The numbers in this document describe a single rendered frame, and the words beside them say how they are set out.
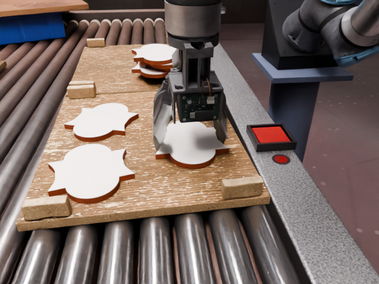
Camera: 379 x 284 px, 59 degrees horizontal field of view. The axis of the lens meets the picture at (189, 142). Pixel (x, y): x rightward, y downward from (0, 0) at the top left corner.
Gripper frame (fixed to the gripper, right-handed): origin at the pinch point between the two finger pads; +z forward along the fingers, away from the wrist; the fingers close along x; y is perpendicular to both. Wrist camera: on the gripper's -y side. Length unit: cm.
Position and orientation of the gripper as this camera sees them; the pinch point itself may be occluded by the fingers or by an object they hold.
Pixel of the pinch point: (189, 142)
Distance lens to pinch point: 59.0
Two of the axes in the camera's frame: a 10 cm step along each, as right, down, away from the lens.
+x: 9.9, -0.8, 1.3
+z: -0.1, 8.1, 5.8
